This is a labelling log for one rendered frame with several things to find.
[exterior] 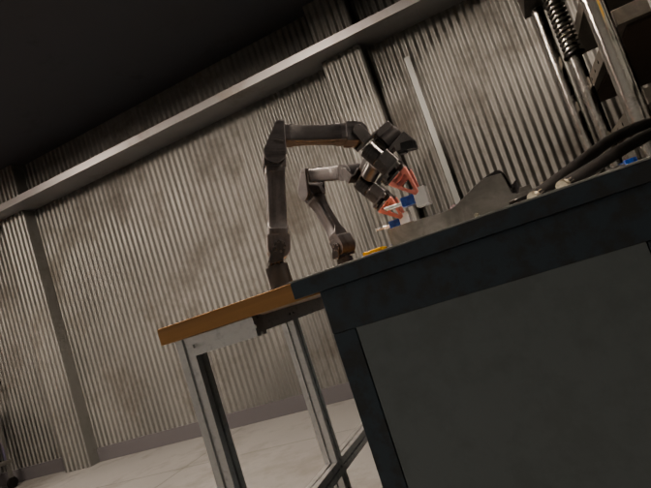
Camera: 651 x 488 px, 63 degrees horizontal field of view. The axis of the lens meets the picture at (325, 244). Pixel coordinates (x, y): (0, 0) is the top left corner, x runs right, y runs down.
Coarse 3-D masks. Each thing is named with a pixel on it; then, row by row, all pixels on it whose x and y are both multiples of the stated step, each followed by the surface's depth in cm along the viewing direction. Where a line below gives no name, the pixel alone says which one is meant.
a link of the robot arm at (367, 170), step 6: (366, 162) 180; (342, 168) 187; (360, 168) 183; (366, 168) 179; (372, 168) 178; (342, 174) 188; (348, 174) 185; (354, 174) 185; (366, 174) 180; (372, 174) 179; (378, 174) 181; (348, 180) 186; (354, 180) 187; (366, 180) 181; (372, 180) 181
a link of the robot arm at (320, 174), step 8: (304, 168) 203; (312, 168) 202; (320, 168) 199; (328, 168) 195; (336, 168) 190; (352, 168) 186; (304, 176) 203; (312, 176) 202; (320, 176) 199; (328, 176) 196; (336, 176) 191; (304, 184) 204; (304, 192) 205
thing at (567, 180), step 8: (608, 152) 123; (616, 152) 124; (592, 160) 120; (600, 160) 119; (608, 160) 121; (584, 168) 114; (592, 168) 115; (600, 168) 118; (568, 176) 111; (576, 176) 111; (584, 176) 113; (560, 184) 110; (568, 184) 108
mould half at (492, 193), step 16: (496, 176) 152; (480, 192) 154; (496, 192) 152; (528, 192) 149; (464, 208) 155; (480, 208) 154; (496, 208) 152; (416, 224) 161; (432, 224) 159; (448, 224) 157; (400, 240) 163
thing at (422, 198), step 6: (420, 186) 147; (420, 192) 147; (426, 192) 148; (402, 198) 150; (408, 198) 149; (414, 198) 148; (420, 198) 147; (426, 198) 147; (396, 204) 152; (402, 204) 150; (408, 204) 149; (414, 204) 151; (420, 204) 147; (426, 204) 149
